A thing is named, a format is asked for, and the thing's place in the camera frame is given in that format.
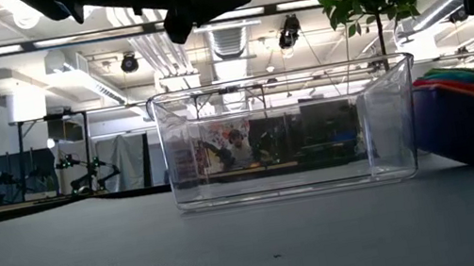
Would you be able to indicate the black ceiling spotlight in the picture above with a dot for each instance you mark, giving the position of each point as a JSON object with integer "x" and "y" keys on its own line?
{"x": 129, "y": 63}
{"x": 458, "y": 16}
{"x": 289, "y": 33}

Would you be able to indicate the background black robot arm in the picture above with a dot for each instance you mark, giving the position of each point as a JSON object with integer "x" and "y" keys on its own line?
{"x": 6, "y": 180}

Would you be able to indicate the person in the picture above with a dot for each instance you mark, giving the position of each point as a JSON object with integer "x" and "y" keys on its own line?
{"x": 238, "y": 148}

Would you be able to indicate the silver ventilation duct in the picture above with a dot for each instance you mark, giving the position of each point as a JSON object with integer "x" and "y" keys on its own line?
{"x": 229, "y": 41}

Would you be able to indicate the black metal frame stand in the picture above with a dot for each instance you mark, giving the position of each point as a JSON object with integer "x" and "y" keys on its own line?
{"x": 85, "y": 133}

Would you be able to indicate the clear plastic basket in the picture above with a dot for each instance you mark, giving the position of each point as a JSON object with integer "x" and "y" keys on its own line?
{"x": 383, "y": 119}

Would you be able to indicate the purple measuring cup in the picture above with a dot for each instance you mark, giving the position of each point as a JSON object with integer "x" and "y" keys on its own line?
{"x": 460, "y": 126}

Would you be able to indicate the gray cloth cover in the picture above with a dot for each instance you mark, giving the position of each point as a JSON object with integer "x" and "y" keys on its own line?
{"x": 127, "y": 160}

